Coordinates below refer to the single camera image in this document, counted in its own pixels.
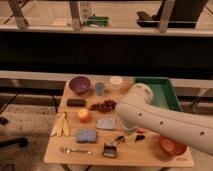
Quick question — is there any white plastic cup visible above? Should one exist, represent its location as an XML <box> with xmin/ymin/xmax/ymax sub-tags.
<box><xmin>110</xmin><ymin>76</ymin><xmax>123</xmax><ymax>91</ymax></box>

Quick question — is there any red bowl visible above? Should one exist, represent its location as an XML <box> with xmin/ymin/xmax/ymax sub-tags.
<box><xmin>159</xmin><ymin>137</ymin><xmax>187</xmax><ymax>156</ymax></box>

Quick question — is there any blue plastic cup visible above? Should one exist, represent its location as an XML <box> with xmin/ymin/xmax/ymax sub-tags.
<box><xmin>95</xmin><ymin>82</ymin><xmax>105</xmax><ymax>96</ymax></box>

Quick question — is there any orange apple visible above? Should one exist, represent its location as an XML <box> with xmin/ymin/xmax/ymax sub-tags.
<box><xmin>78</xmin><ymin>108</ymin><xmax>91</xmax><ymax>122</ymax></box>

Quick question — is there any silver fork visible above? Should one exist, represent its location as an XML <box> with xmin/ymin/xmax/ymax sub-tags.
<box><xmin>59</xmin><ymin>147</ymin><xmax>92</xmax><ymax>155</ymax></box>

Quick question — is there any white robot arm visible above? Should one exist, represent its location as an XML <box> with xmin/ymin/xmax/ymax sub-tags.
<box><xmin>115</xmin><ymin>83</ymin><xmax>213</xmax><ymax>156</ymax></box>

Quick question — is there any green box on shelf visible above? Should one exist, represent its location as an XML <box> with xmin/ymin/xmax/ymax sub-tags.
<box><xmin>86</xmin><ymin>15</ymin><xmax>109</xmax><ymax>26</ymax></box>

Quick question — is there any grey blue cloth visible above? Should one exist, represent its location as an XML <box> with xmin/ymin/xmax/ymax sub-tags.
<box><xmin>96</xmin><ymin>117</ymin><xmax>116</xmax><ymax>130</ymax></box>

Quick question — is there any green plastic tray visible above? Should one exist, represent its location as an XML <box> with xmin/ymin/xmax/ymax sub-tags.
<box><xmin>134</xmin><ymin>77</ymin><xmax>182</xmax><ymax>111</ymax></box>

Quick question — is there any orange carrot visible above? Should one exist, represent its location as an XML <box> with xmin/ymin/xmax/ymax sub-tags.
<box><xmin>137</xmin><ymin>128</ymin><xmax>146</xmax><ymax>134</ymax></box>

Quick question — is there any purple bowl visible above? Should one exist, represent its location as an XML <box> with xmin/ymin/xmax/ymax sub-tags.
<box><xmin>69</xmin><ymin>76</ymin><xmax>91</xmax><ymax>94</ymax></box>

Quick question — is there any bunch of dark grapes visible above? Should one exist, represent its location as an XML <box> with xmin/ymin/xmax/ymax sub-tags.
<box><xmin>90</xmin><ymin>99</ymin><xmax>116</xmax><ymax>113</ymax></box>

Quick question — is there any black handled brush tool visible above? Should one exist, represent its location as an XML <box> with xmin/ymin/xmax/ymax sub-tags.
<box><xmin>102</xmin><ymin>134</ymin><xmax>146</xmax><ymax>159</ymax></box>

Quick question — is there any blue sponge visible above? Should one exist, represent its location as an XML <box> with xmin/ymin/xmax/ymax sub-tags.
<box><xmin>76</xmin><ymin>129</ymin><xmax>97</xmax><ymax>143</ymax></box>

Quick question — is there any black office chair base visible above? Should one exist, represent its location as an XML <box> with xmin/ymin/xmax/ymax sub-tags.
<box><xmin>0</xmin><ymin>117</ymin><xmax>28</xmax><ymax>148</ymax></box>

